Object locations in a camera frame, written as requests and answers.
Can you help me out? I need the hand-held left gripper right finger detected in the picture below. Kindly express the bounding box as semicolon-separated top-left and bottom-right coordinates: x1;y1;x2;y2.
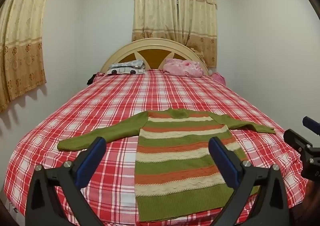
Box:
209;137;292;226

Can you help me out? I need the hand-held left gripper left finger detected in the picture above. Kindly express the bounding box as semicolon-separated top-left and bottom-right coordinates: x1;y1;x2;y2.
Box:
25;137;108;226

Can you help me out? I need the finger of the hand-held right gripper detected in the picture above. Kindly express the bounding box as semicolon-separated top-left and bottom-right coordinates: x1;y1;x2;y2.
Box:
302;116;320;137
283;129;313;153

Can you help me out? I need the green striped knit sweater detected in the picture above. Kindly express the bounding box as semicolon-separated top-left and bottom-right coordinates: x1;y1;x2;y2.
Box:
57;108;276;223

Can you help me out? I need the red plaid bedsheet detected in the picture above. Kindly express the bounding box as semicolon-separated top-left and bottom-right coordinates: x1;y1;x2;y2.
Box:
4;69;310;226

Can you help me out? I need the pink cloth bundle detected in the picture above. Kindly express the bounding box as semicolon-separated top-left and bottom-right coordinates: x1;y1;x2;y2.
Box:
210;72;227;85

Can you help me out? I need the white printed pillow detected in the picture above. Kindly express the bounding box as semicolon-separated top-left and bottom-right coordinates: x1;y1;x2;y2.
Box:
106;67;146;76

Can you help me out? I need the grey floral folded cloth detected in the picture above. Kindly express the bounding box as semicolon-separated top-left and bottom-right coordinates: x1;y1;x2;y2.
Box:
111;59;145;69

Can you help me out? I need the pink pillow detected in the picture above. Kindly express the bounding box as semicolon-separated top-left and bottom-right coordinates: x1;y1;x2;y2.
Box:
163;58;203;78

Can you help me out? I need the cream wooden headboard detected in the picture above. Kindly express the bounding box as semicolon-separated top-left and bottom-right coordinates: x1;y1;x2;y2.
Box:
100;38;210;76

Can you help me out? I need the beige patterned side curtain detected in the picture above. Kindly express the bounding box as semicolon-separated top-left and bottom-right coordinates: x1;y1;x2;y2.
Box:
0;0;58;113

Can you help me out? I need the beige patterned curtain panel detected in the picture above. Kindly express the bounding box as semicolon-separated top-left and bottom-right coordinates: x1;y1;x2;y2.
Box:
176;0;218;68
132;0;179;42

